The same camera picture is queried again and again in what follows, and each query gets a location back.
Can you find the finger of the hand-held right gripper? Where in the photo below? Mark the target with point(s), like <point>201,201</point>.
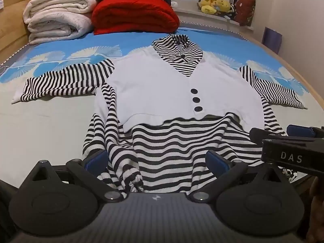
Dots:
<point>268,135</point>
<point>301,130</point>

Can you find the window sill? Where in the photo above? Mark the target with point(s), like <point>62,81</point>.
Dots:
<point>202,17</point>

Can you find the black white striped sweater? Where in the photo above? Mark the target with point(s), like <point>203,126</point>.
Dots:
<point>151,86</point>

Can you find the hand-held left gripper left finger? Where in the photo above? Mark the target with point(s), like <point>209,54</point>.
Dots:
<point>97,161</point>

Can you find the yellow plush toy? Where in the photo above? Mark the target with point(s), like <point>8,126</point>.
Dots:
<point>207,3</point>
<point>224,5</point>

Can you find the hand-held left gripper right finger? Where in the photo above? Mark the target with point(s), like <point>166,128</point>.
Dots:
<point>217,163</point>

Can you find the folded white quilt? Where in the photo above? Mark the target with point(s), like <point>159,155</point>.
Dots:
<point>55,17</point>

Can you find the folded red blanket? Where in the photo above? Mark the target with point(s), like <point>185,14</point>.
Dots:
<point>131,15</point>

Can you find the wooden headboard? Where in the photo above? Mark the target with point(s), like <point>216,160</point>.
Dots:
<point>12,22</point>

